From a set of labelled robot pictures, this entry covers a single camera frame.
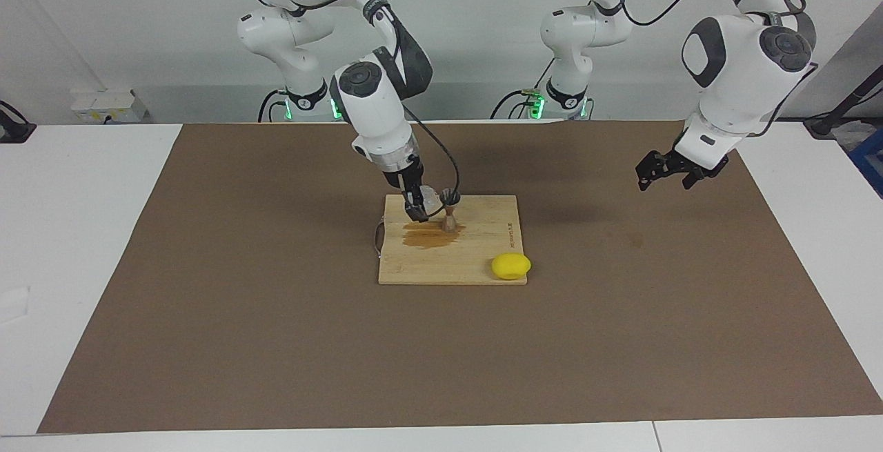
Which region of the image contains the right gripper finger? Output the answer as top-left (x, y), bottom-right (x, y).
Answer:
top-left (404, 186), bottom-right (430, 223)

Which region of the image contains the steel jigger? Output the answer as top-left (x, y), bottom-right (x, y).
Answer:
top-left (439, 188), bottom-right (462, 233)

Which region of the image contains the wooden cutting board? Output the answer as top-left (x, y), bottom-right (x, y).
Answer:
top-left (373, 194), bottom-right (528, 286)

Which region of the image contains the yellow lemon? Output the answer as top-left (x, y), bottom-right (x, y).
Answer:
top-left (491, 253), bottom-right (533, 281)

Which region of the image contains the black stand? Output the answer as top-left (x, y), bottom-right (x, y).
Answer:
top-left (804, 66), bottom-right (883, 139)

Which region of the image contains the brown table mat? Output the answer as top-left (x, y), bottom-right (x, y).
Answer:
top-left (38, 119), bottom-right (883, 434)

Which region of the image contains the white socket box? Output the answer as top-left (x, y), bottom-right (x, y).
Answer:
top-left (71, 90), bottom-right (149, 124)

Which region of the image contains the black table clamp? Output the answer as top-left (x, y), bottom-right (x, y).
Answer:
top-left (0, 100), bottom-right (37, 144)

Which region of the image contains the white paper sticker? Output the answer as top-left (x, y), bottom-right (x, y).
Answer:
top-left (0, 286), bottom-right (32, 324)

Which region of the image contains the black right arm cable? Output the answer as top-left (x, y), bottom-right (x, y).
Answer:
top-left (221, 0), bottom-right (462, 219)

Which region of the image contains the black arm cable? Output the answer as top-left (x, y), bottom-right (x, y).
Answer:
top-left (614, 0), bottom-right (818, 139)
top-left (221, 0), bottom-right (462, 219)

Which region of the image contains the black base cable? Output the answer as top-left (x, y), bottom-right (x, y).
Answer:
top-left (258, 90), bottom-right (289, 123)
top-left (490, 59), bottom-right (556, 120)

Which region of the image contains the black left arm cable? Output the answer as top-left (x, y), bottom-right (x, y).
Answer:
top-left (614, 0), bottom-right (818, 139)

